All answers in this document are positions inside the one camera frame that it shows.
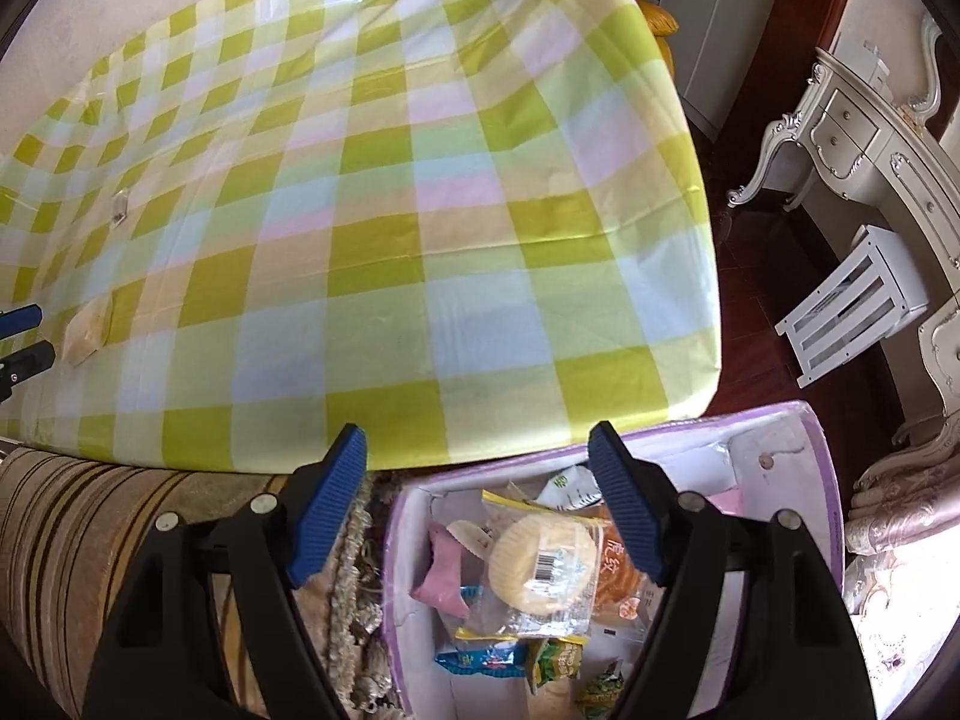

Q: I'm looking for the large blue snack packet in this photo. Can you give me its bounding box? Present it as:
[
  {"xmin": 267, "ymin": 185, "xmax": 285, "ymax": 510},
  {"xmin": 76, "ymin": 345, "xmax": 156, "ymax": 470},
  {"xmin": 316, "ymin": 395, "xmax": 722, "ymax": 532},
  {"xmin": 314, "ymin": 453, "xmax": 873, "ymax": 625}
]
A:
[{"xmin": 435, "ymin": 641, "xmax": 526, "ymax": 683}]

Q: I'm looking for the white ornate dresser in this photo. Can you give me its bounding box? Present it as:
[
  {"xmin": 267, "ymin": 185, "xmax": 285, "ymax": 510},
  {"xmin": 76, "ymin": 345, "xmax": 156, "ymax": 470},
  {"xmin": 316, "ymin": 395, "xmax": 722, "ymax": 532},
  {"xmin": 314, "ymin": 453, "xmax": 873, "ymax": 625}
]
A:
[{"xmin": 726, "ymin": 15, "xmax": 960, "ymax": 436}]

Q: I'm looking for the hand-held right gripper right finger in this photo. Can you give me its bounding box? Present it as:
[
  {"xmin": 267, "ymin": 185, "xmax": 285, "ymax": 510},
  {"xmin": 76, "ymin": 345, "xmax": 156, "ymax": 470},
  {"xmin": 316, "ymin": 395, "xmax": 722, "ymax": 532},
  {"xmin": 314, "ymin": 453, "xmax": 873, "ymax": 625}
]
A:
[{"xmin": 587, "ymin": 422, "xmax": 878, "ymax": 720}]

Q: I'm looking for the cake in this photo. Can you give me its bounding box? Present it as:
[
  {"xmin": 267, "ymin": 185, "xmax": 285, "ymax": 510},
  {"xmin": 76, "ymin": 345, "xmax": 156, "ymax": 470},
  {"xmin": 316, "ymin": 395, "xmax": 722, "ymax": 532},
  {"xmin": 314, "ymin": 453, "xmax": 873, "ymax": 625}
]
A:
[{"xmin": 454, "ymin": 490, "xmax": 601, "ymax": 642}]

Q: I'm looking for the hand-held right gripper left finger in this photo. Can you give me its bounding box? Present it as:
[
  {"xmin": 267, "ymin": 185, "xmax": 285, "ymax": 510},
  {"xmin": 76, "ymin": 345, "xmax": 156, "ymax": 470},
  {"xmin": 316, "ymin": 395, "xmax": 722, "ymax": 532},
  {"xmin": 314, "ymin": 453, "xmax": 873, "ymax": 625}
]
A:
[{"xmin": 82, "ymin": 424, "xmax": 370, "ymax": 720}]

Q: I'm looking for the pale pastry clear packet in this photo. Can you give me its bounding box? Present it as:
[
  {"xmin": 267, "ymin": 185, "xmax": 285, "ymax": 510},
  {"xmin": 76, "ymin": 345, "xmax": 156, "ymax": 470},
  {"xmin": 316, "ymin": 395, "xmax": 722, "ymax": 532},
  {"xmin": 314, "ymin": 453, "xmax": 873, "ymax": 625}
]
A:
[{"xmin": 448, "ymin": 519, "xmax": 496, "ymax": 560}]

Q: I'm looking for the small white box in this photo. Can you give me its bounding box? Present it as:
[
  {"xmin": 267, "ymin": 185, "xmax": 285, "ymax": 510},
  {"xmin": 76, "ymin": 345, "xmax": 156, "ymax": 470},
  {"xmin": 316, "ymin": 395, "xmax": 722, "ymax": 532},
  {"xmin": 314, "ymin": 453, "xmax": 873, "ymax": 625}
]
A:
[{"xmin": 832, "ymin": 37, "xmax": 893, "ymax": 83}]

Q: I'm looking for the white slatted stool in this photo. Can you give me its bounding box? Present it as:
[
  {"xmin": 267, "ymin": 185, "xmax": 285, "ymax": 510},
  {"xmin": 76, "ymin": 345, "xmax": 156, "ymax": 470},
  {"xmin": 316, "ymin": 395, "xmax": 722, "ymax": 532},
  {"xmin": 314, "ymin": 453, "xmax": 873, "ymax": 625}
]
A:
[{"xmin": 775, "ymin": 225, "xmax": 931, "ymax": 389}]

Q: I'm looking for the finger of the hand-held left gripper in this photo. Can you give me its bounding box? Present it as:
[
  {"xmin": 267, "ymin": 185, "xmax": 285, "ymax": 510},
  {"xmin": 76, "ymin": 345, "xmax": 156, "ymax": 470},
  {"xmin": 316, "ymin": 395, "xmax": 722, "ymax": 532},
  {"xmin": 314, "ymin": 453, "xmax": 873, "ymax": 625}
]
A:
[
  {"xmin": 0, "ymin": 304, "xmax": 44, "ymax": 338},
  {"xmin": 0, "ymin": 340, "xmax": 56, "ymax": 402}
]

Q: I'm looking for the green and white snack packet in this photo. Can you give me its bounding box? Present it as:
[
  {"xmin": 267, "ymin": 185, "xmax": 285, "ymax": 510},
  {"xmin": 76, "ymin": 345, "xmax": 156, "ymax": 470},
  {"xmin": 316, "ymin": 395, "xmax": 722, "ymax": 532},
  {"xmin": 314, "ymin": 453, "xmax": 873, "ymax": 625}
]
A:
[{"xmin": 532, "ymin": 467, "xmax": 605, "ymax": 511}]

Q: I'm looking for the yellow leather seat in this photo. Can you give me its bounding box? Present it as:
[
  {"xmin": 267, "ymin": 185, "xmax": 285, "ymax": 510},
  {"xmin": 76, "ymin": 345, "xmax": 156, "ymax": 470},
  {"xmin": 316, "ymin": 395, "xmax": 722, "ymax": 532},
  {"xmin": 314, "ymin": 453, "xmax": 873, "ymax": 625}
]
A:
[{"xmin": 637, "ymin": 0, "xmax": 680, "ymax": 83}]

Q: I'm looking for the striped brown cushion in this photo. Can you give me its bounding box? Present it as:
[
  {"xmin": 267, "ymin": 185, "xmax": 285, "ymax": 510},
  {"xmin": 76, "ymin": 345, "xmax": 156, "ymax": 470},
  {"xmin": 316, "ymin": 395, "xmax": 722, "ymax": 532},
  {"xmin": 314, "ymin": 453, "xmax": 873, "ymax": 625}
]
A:
[{"xmin": 0, "ymin": 446, "xmax": 301, "ymax": 720}]

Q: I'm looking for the beaded fringe trim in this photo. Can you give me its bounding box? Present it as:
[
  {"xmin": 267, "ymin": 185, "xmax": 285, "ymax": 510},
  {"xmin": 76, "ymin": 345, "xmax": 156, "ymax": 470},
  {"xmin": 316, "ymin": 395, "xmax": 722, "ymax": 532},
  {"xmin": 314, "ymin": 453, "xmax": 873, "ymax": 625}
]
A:
[{"xmin": 292, "ymin": 469, "xmax": 406, "ymax": 720}]

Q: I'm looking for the cream pastry packet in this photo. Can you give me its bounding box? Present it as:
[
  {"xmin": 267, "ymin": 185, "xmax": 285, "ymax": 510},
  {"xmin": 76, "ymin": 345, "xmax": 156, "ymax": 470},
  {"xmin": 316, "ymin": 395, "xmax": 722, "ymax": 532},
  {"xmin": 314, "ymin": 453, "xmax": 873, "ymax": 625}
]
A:
[{"xmin": 60, "ymin": 298, "xmax": 113, "ymax": 367}]

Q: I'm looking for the green checked tablecloth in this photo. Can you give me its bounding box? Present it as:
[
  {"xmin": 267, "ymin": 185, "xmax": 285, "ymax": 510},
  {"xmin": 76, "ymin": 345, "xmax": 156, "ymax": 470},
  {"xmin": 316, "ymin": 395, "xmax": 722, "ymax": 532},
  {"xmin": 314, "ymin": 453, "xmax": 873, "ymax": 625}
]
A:
[{"xmin": 0, "ymin": 0, "xmax": 722, "ymax": 473}]

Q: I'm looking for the white cabinet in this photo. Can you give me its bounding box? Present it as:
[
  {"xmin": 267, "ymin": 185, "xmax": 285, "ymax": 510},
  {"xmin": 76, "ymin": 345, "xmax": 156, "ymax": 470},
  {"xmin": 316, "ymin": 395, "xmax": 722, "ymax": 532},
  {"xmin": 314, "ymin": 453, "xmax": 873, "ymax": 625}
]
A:
[{"xmin": 660, "ymin": 0, "xmax": 792, "ymax": 143}]

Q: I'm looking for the purple and white box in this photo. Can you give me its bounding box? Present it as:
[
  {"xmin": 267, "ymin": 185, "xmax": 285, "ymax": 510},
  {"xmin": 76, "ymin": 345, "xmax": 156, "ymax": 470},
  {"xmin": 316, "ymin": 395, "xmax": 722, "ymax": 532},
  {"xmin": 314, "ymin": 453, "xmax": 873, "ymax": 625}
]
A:
[{"xmin": 381, "ymin": 401, "xmax": 847, "ymax": 720}]

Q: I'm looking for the pink snack packet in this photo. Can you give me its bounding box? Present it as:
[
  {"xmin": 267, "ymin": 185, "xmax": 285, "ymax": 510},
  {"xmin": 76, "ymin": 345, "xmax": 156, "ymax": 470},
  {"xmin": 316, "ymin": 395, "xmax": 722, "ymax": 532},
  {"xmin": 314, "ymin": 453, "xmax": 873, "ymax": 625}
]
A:
[{"xmin": 409, "ymin": 525, "xmax": 470, "ymax": 616}]

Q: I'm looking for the round bread clear packet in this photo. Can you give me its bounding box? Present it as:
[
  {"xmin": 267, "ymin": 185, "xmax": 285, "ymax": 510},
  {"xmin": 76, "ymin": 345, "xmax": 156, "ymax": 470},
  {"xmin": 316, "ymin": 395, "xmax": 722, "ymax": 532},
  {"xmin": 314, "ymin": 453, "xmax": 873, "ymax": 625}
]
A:
[{"xmin": 592, "ymin": 510, "xmax": 653, "ymax": 616}]

